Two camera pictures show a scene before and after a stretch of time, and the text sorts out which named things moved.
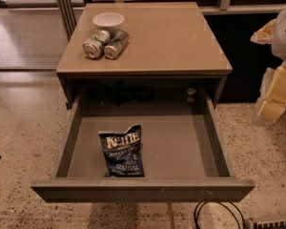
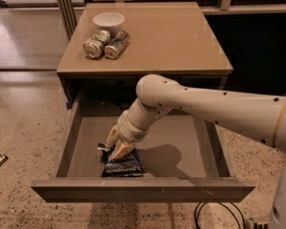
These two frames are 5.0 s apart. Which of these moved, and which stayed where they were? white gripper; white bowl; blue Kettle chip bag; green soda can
Moved: white gripper
Stayed: white bowl; green soda can; blue Kettle chip bag
